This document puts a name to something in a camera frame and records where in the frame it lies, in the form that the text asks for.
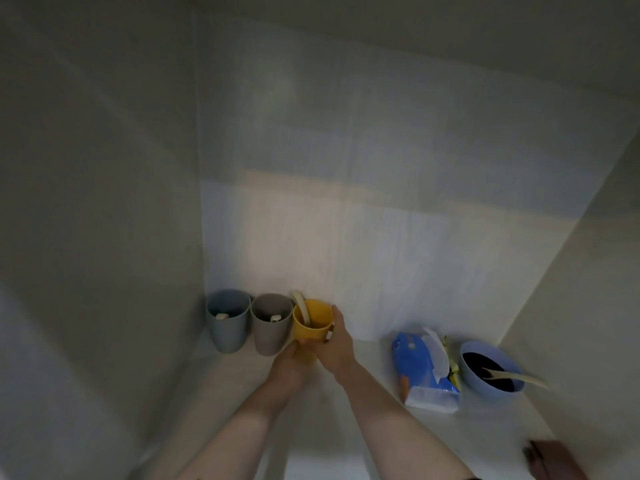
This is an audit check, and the yellow packet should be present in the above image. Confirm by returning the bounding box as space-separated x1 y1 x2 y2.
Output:
442 337 464 391

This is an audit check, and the person's left forearm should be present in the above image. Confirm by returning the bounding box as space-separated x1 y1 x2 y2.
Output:
172 382 307 480

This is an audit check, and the cream plastic fork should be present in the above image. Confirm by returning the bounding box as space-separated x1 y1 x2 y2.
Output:
481 367 550 391

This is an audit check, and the person's right hand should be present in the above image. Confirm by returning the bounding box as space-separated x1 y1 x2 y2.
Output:
316 305 357 388

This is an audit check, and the cream plastic spoon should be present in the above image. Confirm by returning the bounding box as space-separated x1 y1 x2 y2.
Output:
291 290 312 327

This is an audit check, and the yellow plastic cup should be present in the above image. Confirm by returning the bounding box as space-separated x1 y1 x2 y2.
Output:
291 299 335 356

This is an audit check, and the grey plastic cup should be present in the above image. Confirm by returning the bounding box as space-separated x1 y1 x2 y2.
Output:
250 293 295 357

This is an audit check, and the blue-grey plastic cup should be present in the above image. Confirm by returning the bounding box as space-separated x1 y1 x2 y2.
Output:
206 289 252 354

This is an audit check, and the person's left hand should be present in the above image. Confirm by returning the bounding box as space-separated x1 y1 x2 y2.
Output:
267 339 321 396

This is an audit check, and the blue bowl with dark liquid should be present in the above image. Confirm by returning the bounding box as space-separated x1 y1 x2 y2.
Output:
459 340 526 399

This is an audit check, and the person's right forearm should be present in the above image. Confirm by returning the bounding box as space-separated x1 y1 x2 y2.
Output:
327 362 476 480

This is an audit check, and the blue tissue pack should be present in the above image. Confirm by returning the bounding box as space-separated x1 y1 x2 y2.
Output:
391 327 461 414

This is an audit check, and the brown object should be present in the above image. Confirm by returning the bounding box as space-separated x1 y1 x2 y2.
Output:
522 439 590 480

